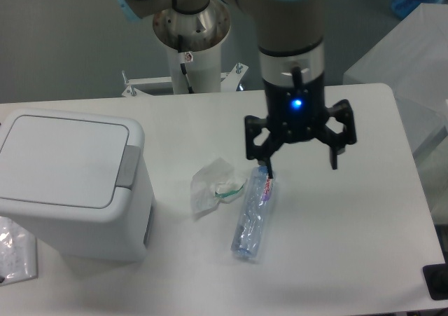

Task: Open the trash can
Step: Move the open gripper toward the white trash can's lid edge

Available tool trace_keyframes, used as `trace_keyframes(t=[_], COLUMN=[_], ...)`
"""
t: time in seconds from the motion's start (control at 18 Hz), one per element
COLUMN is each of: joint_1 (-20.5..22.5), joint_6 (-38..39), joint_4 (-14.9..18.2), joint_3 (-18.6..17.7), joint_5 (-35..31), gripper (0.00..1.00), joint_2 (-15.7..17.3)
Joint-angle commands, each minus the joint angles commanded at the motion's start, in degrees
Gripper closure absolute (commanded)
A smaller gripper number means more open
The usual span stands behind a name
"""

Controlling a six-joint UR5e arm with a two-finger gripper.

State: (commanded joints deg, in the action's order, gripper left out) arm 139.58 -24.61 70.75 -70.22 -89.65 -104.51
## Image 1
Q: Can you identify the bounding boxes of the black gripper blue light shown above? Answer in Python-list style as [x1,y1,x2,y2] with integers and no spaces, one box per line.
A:
[244,74,358,179]

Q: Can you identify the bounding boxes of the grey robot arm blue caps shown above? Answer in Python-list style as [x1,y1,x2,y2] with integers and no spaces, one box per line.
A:
[117,0,356,167]

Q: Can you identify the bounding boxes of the white trash can body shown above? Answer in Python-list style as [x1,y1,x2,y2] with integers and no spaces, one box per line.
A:
[1,109,155,261]

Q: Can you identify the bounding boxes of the white trash can lid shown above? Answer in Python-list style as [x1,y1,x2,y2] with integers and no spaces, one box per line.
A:
[1,114,129,209]

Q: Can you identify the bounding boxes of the crumpled clear plastic wrapper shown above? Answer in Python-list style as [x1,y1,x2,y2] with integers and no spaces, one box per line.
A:
[190,158,247,219]

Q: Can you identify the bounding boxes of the crushed clear plastic bottle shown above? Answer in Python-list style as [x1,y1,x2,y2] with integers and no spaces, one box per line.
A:
[230,166,275,260]

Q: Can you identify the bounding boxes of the black clamp at table edge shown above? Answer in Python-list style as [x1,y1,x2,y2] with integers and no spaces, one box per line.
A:
[423,263,447,301]

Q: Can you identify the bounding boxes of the clear plastic bag on tray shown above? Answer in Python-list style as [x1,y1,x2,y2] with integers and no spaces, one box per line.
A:
[1,217,39,287]

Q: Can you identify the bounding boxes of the white pedestal base bracket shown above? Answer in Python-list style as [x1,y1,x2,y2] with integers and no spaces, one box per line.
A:
[121,62,249,97]

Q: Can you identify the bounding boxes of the black cable on pedestal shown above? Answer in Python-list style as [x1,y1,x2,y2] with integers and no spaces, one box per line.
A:
[176,34,195,95]

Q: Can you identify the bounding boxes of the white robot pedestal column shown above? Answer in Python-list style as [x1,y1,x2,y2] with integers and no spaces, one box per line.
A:
[153,0,230,94]

